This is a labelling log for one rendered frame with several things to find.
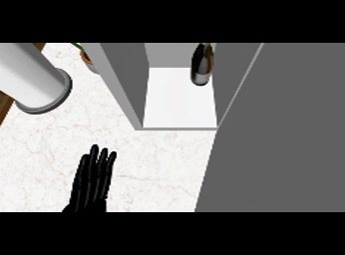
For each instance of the dark wine bottle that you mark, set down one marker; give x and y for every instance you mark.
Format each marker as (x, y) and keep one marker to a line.
(200, 66)

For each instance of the white cylinder with grey rim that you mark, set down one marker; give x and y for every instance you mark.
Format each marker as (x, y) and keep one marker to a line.
(21, 76)

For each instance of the dark grey cabinet door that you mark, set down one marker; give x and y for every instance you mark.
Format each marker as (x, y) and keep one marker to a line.
(287, 139)

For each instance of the grey white open cabinet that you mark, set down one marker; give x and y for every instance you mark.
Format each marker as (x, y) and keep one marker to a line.
(179, 103)

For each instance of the orange pot with green plant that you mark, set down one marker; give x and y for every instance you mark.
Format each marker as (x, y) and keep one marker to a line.
(86, 58)

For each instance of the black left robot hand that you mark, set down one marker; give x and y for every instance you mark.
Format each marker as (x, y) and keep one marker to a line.
(90, 186)

